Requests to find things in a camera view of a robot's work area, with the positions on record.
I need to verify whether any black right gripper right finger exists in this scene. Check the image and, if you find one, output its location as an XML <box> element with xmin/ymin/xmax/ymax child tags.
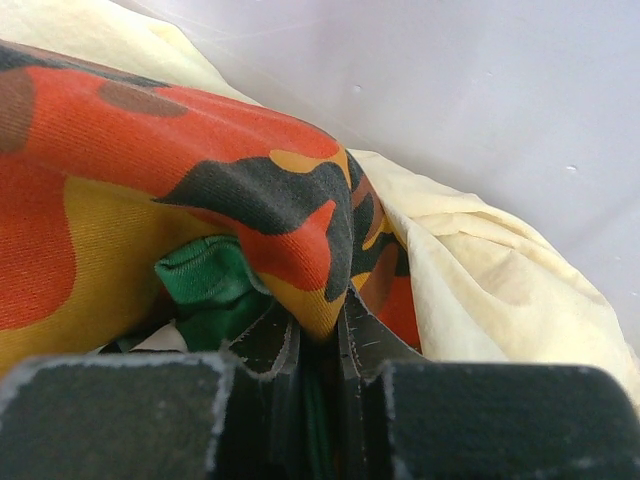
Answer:
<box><xmin>337</xmin><ymin>292</ymin><xmax>639</xmax><ymax>479</ymax></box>

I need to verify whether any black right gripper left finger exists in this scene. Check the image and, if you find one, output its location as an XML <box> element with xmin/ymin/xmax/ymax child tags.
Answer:
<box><xmin>1</xmin><ymin>306</ymin><xmax>303</xmax><ymax>479</ymax></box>

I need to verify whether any orange camouflage cloth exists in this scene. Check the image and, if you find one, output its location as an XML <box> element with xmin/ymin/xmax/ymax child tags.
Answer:
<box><xmin>1</xmin><ymin>41</ymin><xmax>419</xmax><ymax>369</ymax></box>

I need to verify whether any green white tie-dye cloth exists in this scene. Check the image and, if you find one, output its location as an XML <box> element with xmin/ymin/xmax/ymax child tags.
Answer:
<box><xmin>97</xmin><ymin>234</ymin><xmax>334</xmax><ymax>480</ymax></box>

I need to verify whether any cream cloth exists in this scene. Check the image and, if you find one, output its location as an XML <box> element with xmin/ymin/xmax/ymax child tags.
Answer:
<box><xmin>1</xmin><ymin>1</ymin><xmax>639</xmax><ymax>396</ymax></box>

